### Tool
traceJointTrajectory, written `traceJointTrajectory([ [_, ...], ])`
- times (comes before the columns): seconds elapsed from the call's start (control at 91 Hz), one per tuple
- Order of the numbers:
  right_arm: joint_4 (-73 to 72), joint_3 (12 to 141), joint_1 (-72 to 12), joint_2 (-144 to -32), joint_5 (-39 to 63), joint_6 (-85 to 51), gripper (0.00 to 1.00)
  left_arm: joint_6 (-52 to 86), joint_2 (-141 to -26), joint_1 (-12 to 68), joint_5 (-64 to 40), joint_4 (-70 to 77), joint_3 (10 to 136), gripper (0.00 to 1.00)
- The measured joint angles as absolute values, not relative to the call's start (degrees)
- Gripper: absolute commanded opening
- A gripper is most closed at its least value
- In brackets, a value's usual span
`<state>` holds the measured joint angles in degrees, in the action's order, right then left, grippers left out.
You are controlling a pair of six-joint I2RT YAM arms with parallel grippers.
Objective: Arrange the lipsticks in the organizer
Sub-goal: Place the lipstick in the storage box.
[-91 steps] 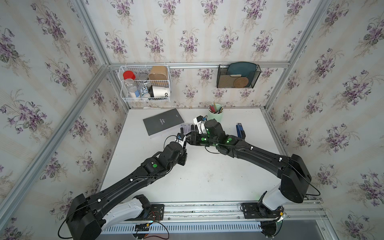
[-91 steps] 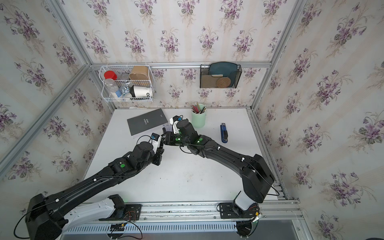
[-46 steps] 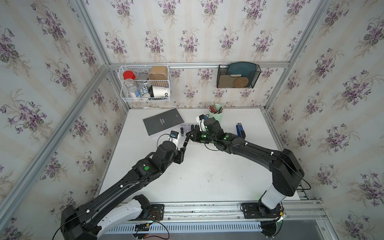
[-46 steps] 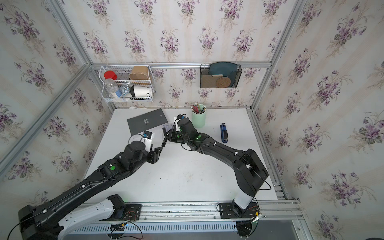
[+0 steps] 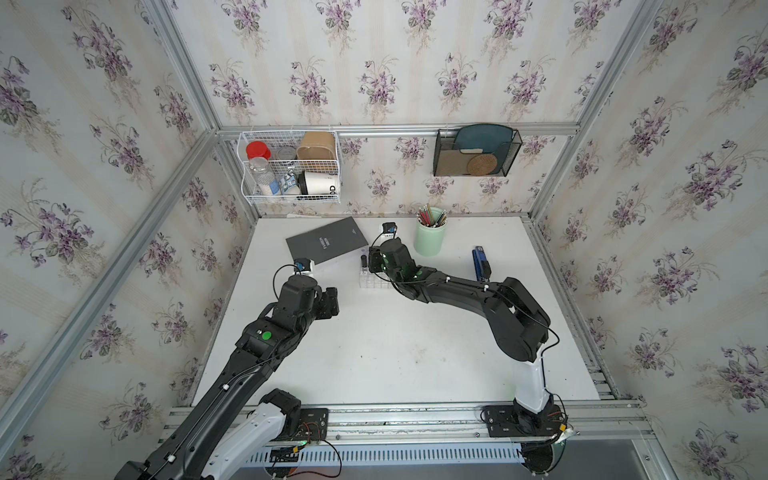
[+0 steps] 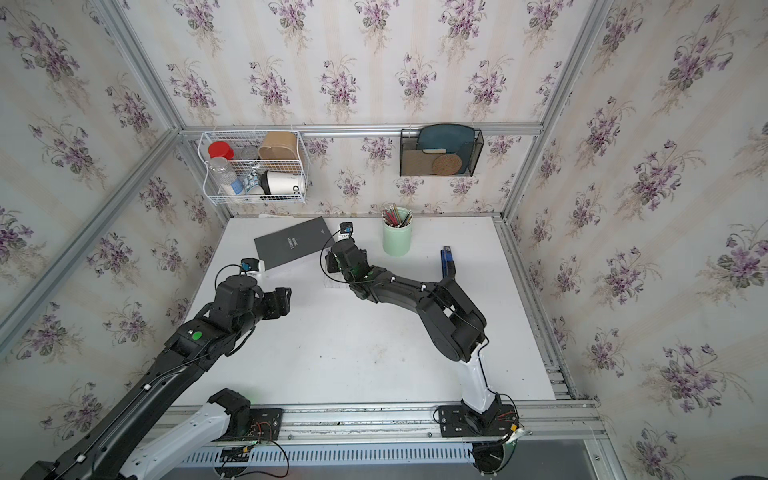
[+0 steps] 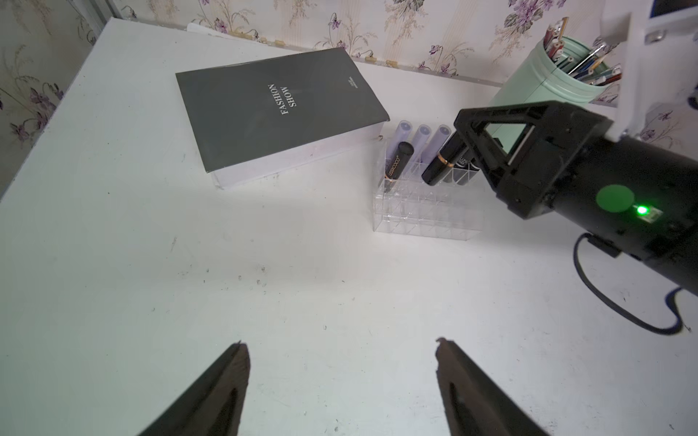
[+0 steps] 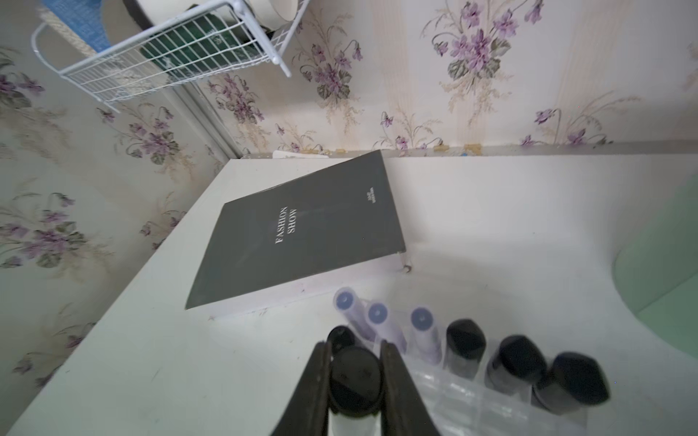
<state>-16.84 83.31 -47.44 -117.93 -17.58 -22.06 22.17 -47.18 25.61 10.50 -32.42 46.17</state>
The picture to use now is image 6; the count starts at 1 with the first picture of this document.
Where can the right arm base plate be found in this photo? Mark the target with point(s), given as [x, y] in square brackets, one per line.
[459, 421]

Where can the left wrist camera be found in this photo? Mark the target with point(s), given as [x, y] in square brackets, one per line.
[253, 267]

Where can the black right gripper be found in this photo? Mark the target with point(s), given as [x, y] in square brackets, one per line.
[330, 259]

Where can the clear acrylic lipstick organizer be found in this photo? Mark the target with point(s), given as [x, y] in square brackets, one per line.
[334, 281]

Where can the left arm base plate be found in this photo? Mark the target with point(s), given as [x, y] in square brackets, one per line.
[258, 425]

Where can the dark grey book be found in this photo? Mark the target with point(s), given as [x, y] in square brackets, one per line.
[285, 248]

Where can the clear plastic bottle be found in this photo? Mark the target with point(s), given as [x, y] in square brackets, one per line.
[225, 175]

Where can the white wire basket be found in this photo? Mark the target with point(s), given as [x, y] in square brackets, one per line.
[250, 167]

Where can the green pen cup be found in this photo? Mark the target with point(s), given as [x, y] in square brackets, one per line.
[397, 230]

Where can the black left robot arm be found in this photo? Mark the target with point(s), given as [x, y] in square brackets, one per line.
[110, 450]

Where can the white black cylinder device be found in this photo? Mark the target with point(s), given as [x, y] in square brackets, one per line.
[275, 183]

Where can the brown cardboard box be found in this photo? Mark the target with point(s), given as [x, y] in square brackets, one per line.
[279, 145]

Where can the red lid jar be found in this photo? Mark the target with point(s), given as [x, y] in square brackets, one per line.
[221, 149]

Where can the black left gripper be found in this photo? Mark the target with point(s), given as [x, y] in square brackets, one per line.
[279, 303]

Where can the black mesh wall holder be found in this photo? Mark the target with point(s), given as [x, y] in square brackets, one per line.
[417, 163]

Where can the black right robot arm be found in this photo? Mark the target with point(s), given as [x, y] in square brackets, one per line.
[454, 324]

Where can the round cork coaster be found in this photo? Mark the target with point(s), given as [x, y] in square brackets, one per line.
[446, 165]

